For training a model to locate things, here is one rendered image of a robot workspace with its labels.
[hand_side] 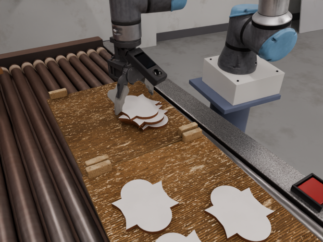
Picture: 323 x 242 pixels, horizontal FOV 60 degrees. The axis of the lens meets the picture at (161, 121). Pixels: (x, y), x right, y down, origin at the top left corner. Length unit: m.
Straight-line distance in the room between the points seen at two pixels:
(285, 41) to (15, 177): 0.84
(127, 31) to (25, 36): 3.21
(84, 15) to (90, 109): 3.02
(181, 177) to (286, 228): 0.24
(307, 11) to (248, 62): 4.12
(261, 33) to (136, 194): 0.60
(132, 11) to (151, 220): 0.47
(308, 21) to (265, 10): 4.32
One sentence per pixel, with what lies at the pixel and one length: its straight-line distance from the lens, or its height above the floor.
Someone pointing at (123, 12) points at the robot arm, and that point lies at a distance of 0.71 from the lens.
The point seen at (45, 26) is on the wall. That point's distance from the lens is 3.86.
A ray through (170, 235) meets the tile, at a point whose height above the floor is 0.95.
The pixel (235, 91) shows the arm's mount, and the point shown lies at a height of 0.93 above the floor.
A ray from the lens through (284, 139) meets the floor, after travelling 2.47.
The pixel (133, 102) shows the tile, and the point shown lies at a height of 0.98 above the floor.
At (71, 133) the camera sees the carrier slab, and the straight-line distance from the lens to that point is 0.84.
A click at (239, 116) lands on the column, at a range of 1.20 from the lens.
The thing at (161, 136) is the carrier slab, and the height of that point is 0.94.
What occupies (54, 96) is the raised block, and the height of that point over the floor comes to 0.95.
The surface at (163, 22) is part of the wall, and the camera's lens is 4.26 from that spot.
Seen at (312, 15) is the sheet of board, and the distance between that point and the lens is 5.28.
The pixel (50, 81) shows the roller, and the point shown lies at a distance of 1.19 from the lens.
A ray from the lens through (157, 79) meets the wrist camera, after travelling 0.71.
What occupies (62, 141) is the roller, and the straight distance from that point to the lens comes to 0.86.
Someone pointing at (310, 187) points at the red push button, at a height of 0.93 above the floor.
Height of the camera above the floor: 1.43
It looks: 35 degrees down
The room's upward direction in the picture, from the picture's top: straight up
